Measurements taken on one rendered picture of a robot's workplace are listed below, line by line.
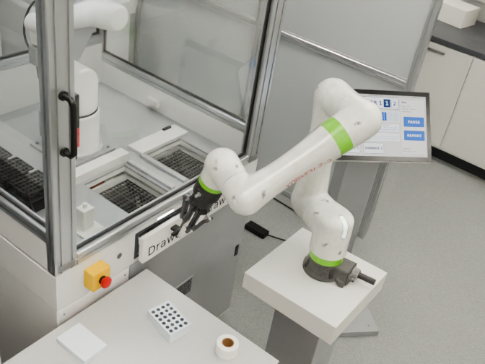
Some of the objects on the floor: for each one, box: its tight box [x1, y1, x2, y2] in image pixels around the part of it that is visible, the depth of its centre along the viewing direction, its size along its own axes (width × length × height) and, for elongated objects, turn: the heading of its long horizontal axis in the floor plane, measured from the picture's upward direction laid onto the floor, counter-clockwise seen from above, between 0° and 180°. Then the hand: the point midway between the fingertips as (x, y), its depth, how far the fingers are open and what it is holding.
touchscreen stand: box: [328, 162, 380, 337], centre depth 296 cm, size 50×45×102 cm
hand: (184, 229), depth 211 cm, fingers closed, pressing on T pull
